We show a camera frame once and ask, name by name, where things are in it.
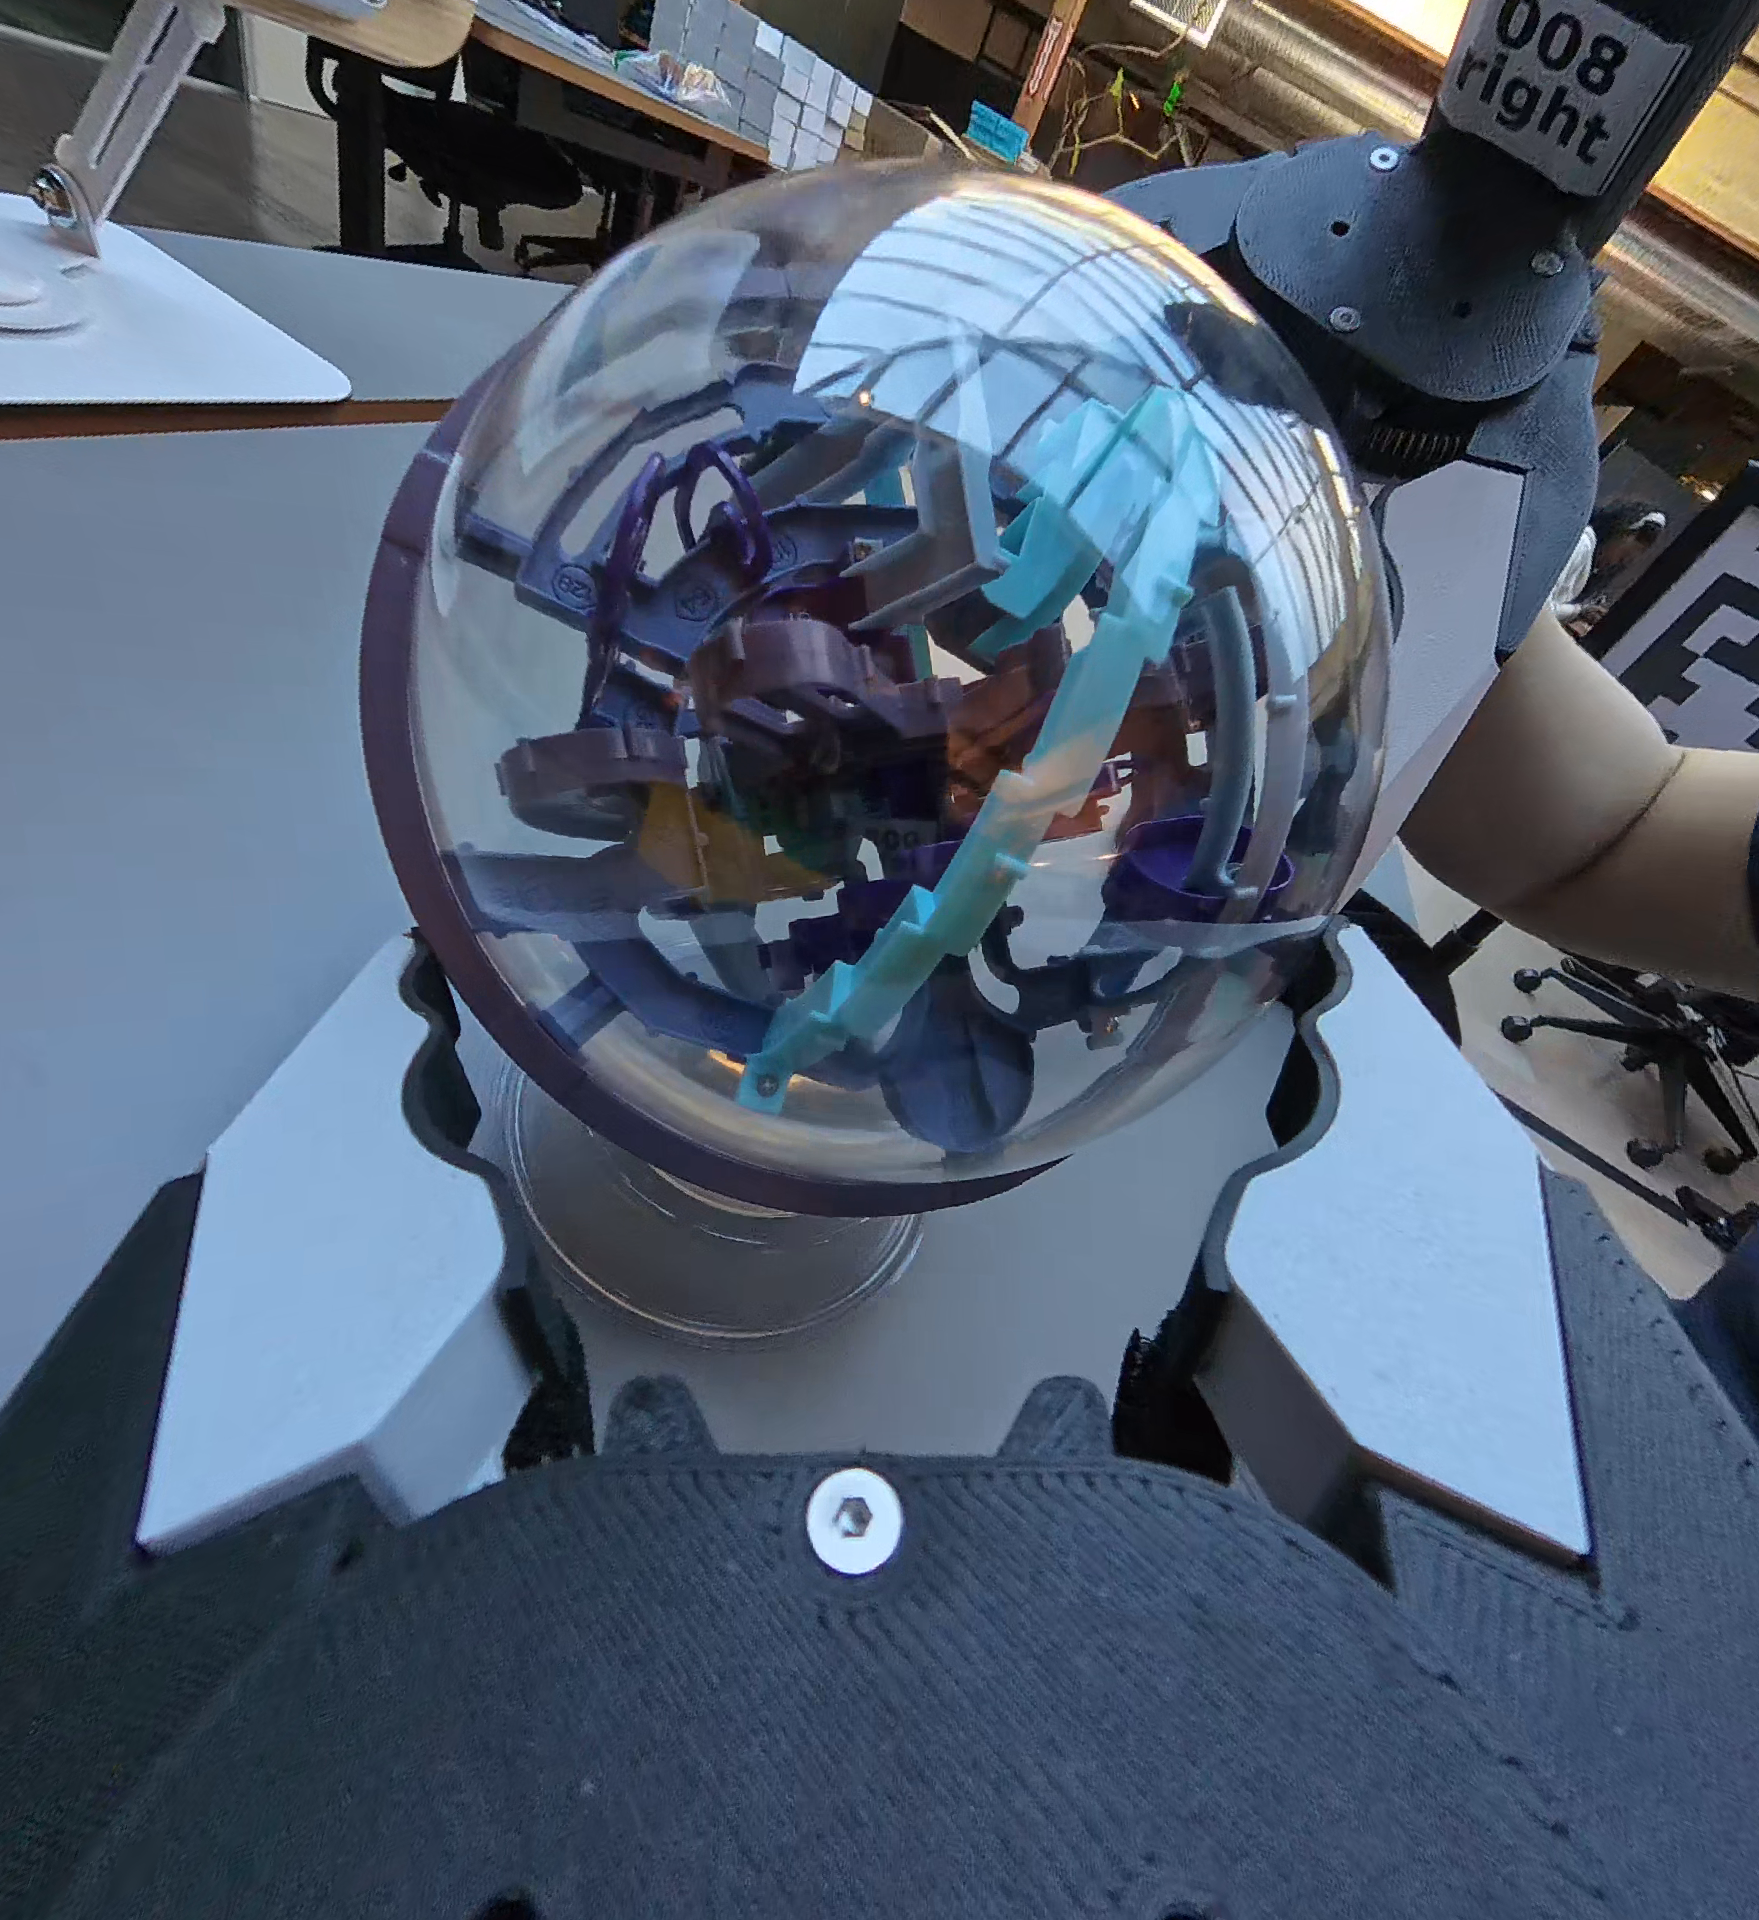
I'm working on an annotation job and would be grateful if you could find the black swivel chair base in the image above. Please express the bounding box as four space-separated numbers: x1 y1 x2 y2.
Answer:
1500 961 1759 1181

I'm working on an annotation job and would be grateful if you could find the clear plastic ball stand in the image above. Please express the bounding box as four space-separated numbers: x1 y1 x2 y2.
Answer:
501 1051 930 1338

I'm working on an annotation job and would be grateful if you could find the stack of white boxes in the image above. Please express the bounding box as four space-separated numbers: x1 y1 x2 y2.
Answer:
650 0 874 167

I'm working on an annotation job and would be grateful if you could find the black office chair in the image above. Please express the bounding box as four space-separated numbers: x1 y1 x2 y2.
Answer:
307 30 586 279

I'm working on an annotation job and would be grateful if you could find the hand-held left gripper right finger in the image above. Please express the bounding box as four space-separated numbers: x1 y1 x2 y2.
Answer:
1113 918 1593 1569

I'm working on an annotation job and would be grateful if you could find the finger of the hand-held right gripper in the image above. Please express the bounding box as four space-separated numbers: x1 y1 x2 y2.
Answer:
1365 459 1542 858
1103 157 1262 302

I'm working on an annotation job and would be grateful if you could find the clear plastic maze ball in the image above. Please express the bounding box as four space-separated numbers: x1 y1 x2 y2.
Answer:
357 157 1397 1220

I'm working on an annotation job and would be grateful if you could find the wooden work table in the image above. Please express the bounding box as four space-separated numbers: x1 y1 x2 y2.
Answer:
466 0 776 170

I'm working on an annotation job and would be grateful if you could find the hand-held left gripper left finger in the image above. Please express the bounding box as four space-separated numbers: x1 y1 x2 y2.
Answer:
135 931 600 1555

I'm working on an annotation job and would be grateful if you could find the person's right forearm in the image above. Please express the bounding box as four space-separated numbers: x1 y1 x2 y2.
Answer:
1395 607 1759 1022

